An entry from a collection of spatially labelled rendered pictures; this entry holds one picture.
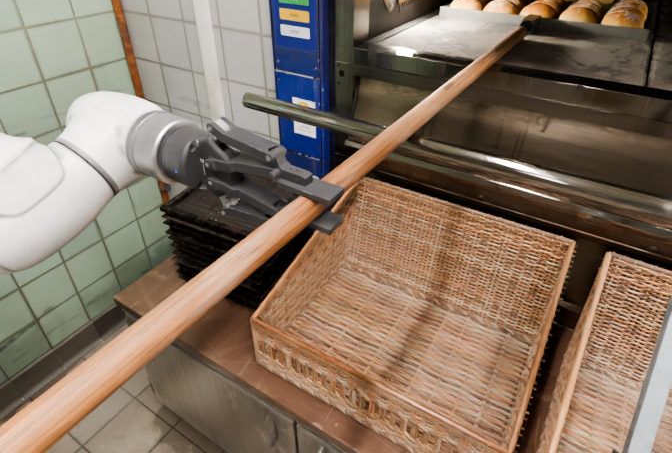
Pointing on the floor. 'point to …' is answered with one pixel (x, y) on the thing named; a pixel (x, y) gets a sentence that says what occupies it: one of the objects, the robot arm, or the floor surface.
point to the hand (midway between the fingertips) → (311, 201)
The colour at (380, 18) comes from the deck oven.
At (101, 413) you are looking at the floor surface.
